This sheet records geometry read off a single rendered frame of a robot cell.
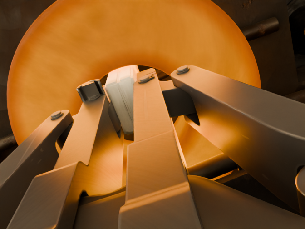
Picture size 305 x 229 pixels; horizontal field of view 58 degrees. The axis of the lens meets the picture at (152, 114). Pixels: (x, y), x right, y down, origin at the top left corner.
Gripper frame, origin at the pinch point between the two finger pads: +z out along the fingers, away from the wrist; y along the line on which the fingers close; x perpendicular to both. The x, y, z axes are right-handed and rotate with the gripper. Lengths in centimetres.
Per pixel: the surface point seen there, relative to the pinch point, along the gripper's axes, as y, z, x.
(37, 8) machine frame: -5.3, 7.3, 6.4
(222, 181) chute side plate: 3.5, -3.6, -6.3
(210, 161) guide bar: 3.3, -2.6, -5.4
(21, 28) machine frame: -7.3, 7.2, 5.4
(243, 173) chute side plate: 4.8, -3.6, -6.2
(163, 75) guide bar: 2.4, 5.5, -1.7
